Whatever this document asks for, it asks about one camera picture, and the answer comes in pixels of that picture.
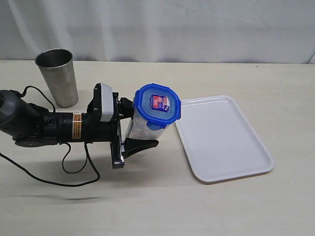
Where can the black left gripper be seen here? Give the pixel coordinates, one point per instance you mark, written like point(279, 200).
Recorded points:
point(97, 131)

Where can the clear plastic container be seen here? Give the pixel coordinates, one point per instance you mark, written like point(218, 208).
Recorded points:
point(142, 129)

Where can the blue container lid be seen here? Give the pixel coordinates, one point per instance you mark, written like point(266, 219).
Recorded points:
point(158, 104)

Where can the stainless steel cup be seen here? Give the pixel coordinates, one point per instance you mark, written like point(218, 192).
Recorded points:
point(56, 67)

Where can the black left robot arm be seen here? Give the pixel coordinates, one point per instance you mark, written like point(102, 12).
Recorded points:
point(33, 126)

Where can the white plastic tray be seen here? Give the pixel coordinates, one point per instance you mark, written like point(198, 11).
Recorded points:
point(219, 142)

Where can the white backdrop curtain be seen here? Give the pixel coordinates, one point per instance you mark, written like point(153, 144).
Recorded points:
point(245, 31)

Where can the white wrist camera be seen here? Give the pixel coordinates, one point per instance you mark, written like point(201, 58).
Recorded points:
point(107, 105)

